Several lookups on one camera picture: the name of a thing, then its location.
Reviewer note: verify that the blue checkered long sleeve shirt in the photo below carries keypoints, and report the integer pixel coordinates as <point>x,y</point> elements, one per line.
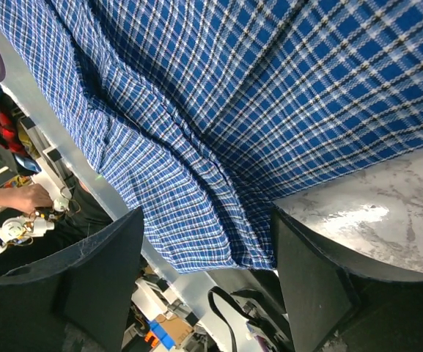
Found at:
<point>204,112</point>

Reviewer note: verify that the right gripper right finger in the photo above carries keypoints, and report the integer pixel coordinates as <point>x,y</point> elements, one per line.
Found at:
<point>333,293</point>

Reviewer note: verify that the white robot part on bench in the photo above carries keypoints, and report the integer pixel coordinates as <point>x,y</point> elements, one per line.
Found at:
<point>22,230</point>

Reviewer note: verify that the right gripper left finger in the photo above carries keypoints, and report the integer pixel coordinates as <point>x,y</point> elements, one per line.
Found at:
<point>76,299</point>

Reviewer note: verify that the background person's hand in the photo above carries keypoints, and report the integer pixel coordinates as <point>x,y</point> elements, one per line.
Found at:
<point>28,198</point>

